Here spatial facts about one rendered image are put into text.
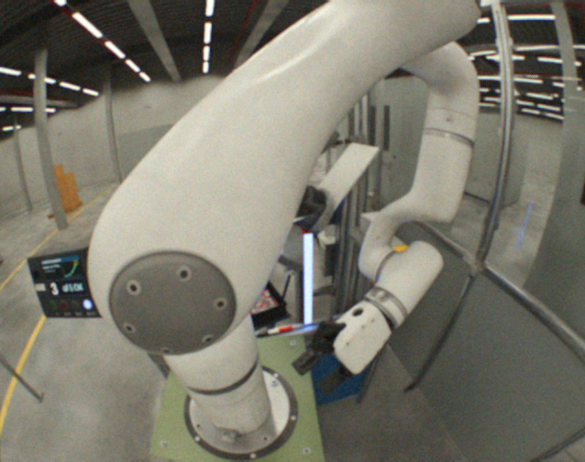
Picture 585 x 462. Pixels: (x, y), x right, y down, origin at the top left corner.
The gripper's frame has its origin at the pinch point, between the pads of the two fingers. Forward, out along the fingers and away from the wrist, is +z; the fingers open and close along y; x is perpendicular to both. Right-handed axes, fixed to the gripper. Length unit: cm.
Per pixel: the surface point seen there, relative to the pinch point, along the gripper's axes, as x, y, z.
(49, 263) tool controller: 36, -45, 40
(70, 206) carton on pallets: 755, -260, 341
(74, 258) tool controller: 33, -40, 30
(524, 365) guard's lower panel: -28, 67, -49
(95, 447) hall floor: 65, 32, 154
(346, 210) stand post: 64, 14, -57
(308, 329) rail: 31.5, 20.5, -6.3
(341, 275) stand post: 72, 47, -41
